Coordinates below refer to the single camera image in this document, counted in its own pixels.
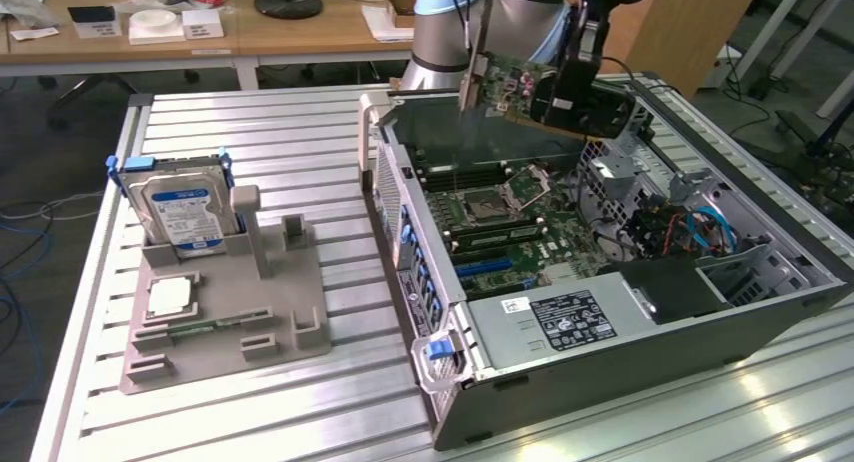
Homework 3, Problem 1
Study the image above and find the graphics card with black fan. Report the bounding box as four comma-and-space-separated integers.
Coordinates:
457, 49, 638, 141

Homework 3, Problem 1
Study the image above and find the wooden cabinet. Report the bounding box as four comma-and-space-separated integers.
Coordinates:
600, 0, 767, 99

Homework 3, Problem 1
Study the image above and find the metal disk bay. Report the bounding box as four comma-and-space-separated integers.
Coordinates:
577, 136, 670, 219

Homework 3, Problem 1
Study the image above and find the small cardboard box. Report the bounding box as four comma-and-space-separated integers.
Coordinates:
386, 0, 422, 31

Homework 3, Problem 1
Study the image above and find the white paper stack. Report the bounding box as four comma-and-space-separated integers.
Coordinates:
364, 4, 417, 44

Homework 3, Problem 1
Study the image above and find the open metal socket cover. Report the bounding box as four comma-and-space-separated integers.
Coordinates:
504, 164, 557, 208

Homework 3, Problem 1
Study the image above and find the CPU socket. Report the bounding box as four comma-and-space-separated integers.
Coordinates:
460, 186, 517, 228

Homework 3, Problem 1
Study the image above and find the installed black RAM stick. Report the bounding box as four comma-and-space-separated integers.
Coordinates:
449, 223, 548, 247

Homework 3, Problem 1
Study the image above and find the green motherboard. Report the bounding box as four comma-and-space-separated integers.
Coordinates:
417, 154, 606, 302

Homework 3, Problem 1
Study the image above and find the black round lamp base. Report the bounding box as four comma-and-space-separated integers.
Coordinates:
253, 0, 326, 21

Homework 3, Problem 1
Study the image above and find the blue expansion slot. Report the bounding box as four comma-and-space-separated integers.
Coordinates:
456, 259, 517, 279

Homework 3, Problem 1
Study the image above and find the plain white box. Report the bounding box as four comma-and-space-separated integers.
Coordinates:
181, 9, 226, 41

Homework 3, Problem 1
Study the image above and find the grey power supply with label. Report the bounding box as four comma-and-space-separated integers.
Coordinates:
466, 274, 662, 372

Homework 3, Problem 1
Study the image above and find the white box with tape roll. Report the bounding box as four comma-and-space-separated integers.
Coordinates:
127, 9, 186, 46

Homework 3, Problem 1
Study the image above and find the open grey PC case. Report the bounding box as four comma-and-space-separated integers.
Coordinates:
358, 71, 854, 452

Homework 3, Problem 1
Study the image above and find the blue case latch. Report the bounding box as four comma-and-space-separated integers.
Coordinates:
425, 339, 457, 364

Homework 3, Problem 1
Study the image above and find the hard disk with blue label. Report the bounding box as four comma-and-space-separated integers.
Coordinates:
126, 169, 243, 258

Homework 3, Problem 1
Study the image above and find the white box with black label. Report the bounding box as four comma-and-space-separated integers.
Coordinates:
69, 5, 123, 40

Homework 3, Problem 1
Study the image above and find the black chair base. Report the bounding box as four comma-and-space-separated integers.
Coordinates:
38, 74, 143, 132

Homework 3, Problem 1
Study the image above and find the wooden desk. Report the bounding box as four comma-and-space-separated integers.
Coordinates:
0, 0, 602, 79

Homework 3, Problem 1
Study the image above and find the grey printed parts rack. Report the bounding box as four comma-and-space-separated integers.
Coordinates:
119, 184, 333, 396

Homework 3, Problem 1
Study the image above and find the silver CPU chip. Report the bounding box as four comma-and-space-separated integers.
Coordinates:
147, 277, 199, 316

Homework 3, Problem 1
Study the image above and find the green RAM stick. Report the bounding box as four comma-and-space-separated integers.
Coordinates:
170, 319, 246, 336

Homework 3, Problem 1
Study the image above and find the clear plastic bag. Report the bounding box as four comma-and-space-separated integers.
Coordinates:
0, 0, 63, 29

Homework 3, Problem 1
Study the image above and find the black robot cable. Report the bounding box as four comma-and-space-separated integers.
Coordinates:
600, 55, 677, 94

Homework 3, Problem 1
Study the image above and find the white table frame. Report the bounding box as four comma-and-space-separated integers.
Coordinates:
727, 0, 854, 119

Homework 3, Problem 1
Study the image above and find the orange wire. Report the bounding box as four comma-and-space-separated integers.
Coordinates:
664, 211, 697, 257

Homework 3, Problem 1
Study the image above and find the blue wire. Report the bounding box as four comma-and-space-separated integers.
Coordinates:
689, 206, 741, 257

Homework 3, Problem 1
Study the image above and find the blue disk bracket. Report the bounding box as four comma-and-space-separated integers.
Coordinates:
106, 149, 235, 199

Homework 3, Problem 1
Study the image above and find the white floor cable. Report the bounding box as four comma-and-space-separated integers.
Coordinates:
0, 191, 109, 222

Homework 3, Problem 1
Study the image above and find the blue floor cable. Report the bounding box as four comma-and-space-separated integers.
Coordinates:
0, 216, 59, 414

